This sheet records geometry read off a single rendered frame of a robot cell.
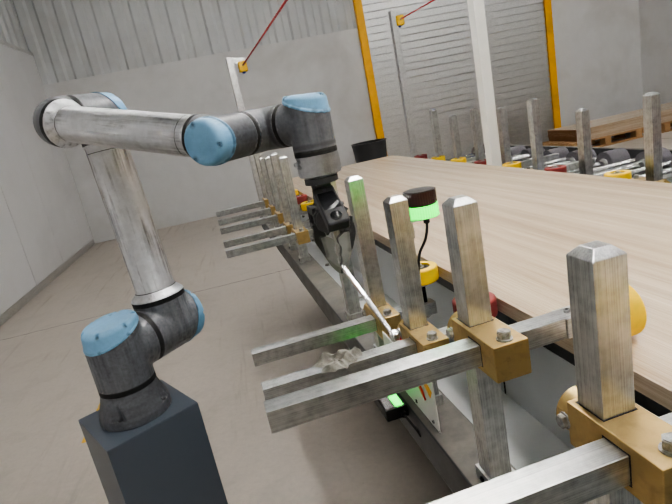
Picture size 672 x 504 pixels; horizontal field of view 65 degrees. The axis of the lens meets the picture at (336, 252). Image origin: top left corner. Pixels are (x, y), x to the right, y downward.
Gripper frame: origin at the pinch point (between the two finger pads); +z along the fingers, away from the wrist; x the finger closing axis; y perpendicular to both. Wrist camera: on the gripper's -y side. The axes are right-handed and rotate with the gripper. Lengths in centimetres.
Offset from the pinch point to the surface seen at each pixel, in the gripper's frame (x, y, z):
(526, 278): -31.8, -19.0, 5.9
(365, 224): -8.4, 5.1, -6.9
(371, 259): -8.3, 5.1, 1.4
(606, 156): -154, 101, 12
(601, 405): -6, -70, -3
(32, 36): 207, 767, -209
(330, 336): 5.3, 1.4, 15.2
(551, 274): -36.3, -20.5, 5.9
